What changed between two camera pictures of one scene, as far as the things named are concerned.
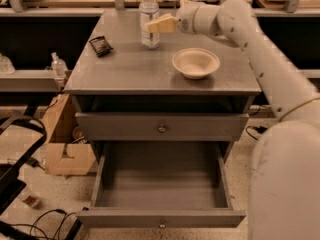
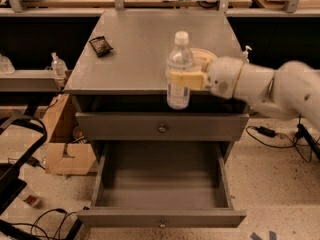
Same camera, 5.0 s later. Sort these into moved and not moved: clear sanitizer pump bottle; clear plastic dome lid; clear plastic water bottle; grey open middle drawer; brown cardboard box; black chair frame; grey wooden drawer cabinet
Moved: clear plastic water bottle
Not moved: clear plastic dome lid; brown cardboard box; grey open middle drawer; grey wooden drawer cabinet; clear sanitizer pump bottle; black chair frame
